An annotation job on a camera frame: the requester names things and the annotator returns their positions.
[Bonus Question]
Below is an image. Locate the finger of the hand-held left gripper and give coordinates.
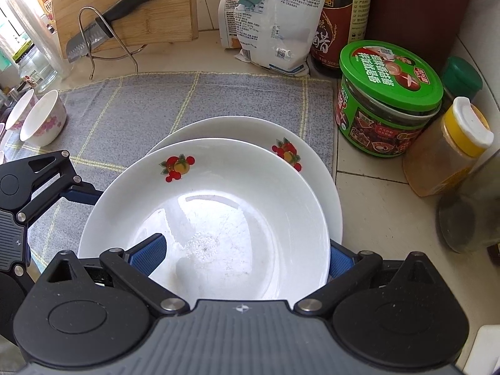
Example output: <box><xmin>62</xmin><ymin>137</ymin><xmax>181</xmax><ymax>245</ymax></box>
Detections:
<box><xmin>16</xmin><ymin>150</ymin><xmax>100</xmax><ymax>225</ymax></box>
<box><xmin>12</xmin><ymin>262</ymin><xmax>40</xmax><ymax>295</ymax></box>

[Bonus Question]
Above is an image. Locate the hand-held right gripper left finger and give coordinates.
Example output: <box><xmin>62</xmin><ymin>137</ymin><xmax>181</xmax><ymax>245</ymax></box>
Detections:
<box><xmin>37</xmin><ymin>233</ymin><xmax>190</xmax><ymax>315</ymax></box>

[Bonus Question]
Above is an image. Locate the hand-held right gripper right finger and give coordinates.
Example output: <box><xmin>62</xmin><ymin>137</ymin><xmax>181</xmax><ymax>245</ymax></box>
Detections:
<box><xmin>293</xmin><ymin>240</ymin><xmax>450</xmax><ymax>315</ymax></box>

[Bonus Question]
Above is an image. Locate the white pink-floral bowl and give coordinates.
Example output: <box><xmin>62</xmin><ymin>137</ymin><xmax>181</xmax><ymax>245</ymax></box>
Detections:
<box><xmin>19</xmin><ymin>90</ymin><xmax>68</xmax><ymax>146</ymax></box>
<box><xmin>5</xmin><ymin>89</ymin><xmax>38</xmax><ymax>133</ymax></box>

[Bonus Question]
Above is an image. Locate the white fruit-print plate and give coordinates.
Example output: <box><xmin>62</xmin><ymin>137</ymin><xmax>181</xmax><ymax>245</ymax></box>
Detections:
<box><xmin>146</xmin><ymin>115</ymin><xmax>344</xmax><ymax>245</ymax></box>
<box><xmin>77</xmin><ymin>137</ymin><xmax>332</xmax><ymax>302</ymax></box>

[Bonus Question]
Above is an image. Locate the grey checked table mat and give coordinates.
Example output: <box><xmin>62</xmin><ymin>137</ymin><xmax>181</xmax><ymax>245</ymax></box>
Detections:
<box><xmin>6</xmin><ymin>71</ymin><xmax>337</xmax><ymax>270</ymax></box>

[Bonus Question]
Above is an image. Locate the clear glass jar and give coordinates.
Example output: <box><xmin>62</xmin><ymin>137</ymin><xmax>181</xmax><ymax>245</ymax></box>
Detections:
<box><xmin>16</xmin><ymin>45</ymin><xmax>58</xmax><ymax>92</ymax></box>

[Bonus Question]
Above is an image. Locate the yellow-capped spice bottle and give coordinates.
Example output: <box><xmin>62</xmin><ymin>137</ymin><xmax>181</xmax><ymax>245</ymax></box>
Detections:
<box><xmin>402</xmin><ymin>97</ymin><xmax>496</xmax><ymax>198</ymax></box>

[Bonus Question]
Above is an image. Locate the clear glass bottle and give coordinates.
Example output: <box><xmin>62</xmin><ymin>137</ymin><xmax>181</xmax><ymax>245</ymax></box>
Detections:
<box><xmin>437</xmin><ymin>125</ymin><xmax>500</xmax><ymax>254</ymax></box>

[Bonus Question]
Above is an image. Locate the stack of clear plastic cups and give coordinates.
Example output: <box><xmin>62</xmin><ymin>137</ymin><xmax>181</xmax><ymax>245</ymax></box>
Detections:
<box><xmin>6</xmin><ymin>0</ymin><xmax>73</xmax><ymax>83</ymax></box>

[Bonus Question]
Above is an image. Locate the white seasoning box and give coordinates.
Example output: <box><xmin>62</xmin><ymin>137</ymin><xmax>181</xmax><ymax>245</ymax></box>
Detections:
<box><xmin>463</xmin><ymin>324</ymin><xmax>500</xmax><ymax>375</ymax></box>

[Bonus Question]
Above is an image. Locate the green-lidded sauce jar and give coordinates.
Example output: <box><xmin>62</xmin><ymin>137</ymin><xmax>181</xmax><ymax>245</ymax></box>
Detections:
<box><xmin>335</xmin><ymin>40</ymin><xmax>445</xmax><ymax>158</ymax></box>

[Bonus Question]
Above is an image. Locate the bamboo cutting board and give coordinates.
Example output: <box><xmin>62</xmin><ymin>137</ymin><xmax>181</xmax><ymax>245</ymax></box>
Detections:
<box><xmin>50</xmin><ymin>0</ymin><xmax>199</xmax><ymax>59</ymax></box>

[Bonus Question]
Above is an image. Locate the orange bottle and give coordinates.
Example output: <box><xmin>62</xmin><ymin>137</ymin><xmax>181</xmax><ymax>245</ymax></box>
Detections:
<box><xmin>34</xmin><ymin>0</ymin><xmax>55</xmax><ymax>34</ymax></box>

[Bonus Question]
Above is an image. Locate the green-capped bottle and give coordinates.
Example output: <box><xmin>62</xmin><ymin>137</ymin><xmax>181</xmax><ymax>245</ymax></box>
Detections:
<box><xmin>441</xmin><ymin>57</ymin><xmax>484</xmax><ymax>114</ymax></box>

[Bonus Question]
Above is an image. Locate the orange and white packet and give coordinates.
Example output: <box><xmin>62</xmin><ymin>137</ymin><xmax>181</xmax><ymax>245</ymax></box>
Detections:
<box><xmin>217</xmin><ymin>0</ymin><xmax>251</xmax><ymax>49</ymax></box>

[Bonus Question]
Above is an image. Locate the dark vinegar bottle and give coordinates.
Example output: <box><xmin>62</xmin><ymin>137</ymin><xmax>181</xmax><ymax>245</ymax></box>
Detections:
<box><xmin>310</xmin><ymin>0</ymin><xmax>376</xmax><ymax>79</ymax></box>

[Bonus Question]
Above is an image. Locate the white printed plastic bag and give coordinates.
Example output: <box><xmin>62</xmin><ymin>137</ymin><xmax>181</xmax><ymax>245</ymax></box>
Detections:
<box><xmin>233</xmin><ymin>0</ymin><xmax>333</xmax><ymax>79</ymax></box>

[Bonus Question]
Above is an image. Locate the dark brown container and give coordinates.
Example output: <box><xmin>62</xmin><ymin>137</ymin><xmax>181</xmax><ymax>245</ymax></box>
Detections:
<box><xmin>367</xmin><ymin>0</ymin><xmax>478</xmax><ymax>77</ymax></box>

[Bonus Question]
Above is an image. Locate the metal wire rack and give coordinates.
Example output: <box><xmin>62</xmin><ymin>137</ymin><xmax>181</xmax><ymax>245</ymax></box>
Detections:
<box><xmin>78</xmin><ymin>6</ymin><xmax>147</xmax><ymax>81</ymax></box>

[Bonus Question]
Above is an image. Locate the black-handled kitchen knife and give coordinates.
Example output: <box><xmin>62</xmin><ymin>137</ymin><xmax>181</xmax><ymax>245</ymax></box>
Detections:
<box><xmin>66</xmin><ymin>0</ymin><xmax>158</xmax><ymax>63</ymax></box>

